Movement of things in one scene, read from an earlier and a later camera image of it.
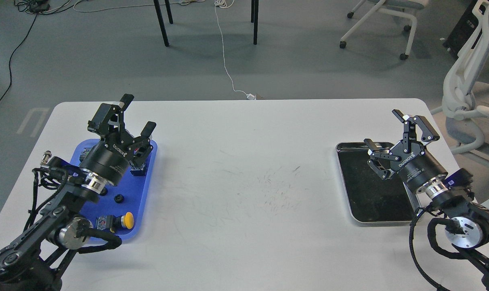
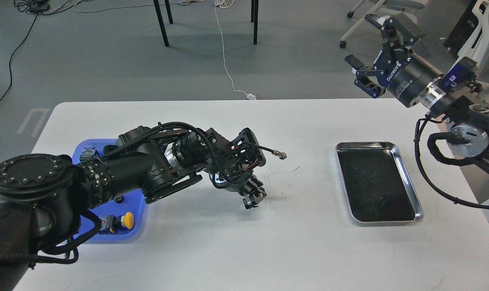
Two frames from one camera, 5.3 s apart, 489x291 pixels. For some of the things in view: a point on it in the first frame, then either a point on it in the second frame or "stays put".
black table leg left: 157,4 stays put
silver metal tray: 373,200 stays put
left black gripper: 109,160 -> 241,181
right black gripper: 408,157 -> 407,74
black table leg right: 254,14 stays put
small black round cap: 118,198 stays put
